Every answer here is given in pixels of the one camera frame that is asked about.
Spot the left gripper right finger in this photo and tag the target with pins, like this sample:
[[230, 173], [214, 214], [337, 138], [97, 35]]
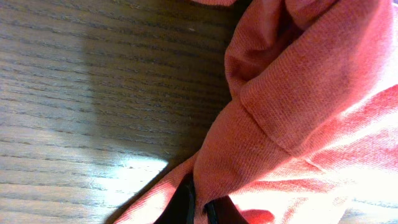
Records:
[[223, 211]]

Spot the red printed t-shirt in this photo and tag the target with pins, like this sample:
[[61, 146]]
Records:
[[312, 119]]

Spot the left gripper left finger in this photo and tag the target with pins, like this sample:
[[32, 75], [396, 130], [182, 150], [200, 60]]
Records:
[[181, 208]]

